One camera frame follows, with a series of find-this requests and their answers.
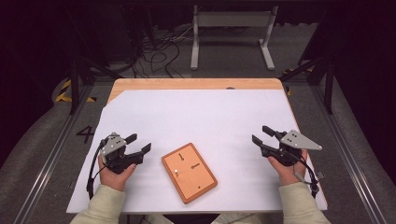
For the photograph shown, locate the white table sheet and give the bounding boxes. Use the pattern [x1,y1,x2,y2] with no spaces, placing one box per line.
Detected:
[65,89,328,215]

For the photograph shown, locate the white metal stand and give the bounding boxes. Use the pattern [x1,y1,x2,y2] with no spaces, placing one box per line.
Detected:
[190,5,279,71]

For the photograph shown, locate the black floor cables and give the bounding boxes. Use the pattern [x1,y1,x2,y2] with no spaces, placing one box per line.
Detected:
[132,26,195,78]

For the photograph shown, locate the yellow black hazard tape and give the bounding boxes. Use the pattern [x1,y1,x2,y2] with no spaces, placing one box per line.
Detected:
[54,78,97,104]

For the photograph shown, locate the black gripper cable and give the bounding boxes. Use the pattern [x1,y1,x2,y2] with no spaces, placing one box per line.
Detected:
[86,139,107,200]
[292,155,321,199]

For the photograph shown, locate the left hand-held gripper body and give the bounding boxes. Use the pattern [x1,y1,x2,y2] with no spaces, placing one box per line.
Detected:
[99,133,146,175]

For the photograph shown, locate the wooden picture frame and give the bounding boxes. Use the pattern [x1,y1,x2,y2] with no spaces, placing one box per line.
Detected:
[161,142,219,205]

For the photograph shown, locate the wooden table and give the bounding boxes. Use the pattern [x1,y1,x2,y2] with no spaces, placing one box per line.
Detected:
[106,77,329,212]

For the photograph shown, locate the aluminium floor rail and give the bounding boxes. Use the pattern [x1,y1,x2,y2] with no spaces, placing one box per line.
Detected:
[12,85,94,224]
[311,85,389,224]

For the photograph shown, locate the person's right hand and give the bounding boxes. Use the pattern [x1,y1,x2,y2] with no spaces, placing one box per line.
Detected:
[267,149,309,187]

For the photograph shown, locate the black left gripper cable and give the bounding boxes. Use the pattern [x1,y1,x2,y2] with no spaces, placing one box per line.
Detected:
[86,139,107,200]

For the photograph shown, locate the black metal stand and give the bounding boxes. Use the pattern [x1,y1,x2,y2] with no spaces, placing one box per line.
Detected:
[64,8,123,116]
[278,55,336,115]

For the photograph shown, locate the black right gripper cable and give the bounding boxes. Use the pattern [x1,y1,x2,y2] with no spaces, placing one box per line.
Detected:
[292,155,321,199]

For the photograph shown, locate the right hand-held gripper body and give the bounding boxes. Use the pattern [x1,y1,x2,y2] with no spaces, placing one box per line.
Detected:
[261,129,323,167]

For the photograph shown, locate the person's left hand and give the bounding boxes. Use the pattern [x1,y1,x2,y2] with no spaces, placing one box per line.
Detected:
[97,154,138,192]

